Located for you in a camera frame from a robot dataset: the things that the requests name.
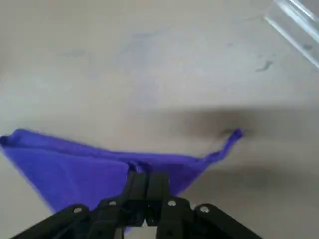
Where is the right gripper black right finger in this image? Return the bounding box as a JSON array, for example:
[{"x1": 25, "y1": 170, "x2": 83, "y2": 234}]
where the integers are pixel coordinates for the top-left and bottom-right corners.
[{"x1": 149, "y1": 172, "x2": 262, "y2": 239}]

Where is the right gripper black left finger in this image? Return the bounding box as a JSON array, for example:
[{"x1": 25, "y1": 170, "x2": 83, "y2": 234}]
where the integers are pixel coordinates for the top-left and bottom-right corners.
[{"x1": 7, "y1": 171, "x2": 150, "y2": 239}]

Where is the purple towel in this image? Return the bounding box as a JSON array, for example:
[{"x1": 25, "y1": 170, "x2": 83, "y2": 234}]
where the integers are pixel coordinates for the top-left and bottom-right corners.
[{"x1": 0, "y1": 127, "x2": 246, "y2": 236}]

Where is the clear acrylic stepped rack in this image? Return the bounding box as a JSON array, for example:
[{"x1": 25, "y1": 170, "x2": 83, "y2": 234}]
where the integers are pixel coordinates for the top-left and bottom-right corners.
[{"x1": 262, "y1": 0, "x2": 319, "y2": 71}]

